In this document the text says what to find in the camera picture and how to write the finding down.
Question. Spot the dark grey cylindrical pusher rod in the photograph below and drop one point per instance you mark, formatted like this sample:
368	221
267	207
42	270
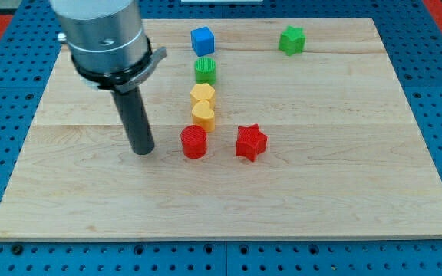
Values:
133	115

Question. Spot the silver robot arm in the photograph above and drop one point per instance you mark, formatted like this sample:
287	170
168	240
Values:
110	48

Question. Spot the yellow heart block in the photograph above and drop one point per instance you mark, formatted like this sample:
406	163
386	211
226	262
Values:
203	116

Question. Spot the red cylinder block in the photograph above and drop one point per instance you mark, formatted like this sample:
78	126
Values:
194	141

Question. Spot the green cylinder block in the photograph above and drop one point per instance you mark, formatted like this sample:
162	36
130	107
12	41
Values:
205	70

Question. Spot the blue cube block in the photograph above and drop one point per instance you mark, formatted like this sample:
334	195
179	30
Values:
202	41

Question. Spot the red star block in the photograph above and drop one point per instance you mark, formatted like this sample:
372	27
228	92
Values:
250	142

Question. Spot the wooden board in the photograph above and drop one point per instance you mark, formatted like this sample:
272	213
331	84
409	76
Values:
345	159

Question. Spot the green star block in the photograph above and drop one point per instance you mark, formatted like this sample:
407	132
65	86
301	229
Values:
292	40

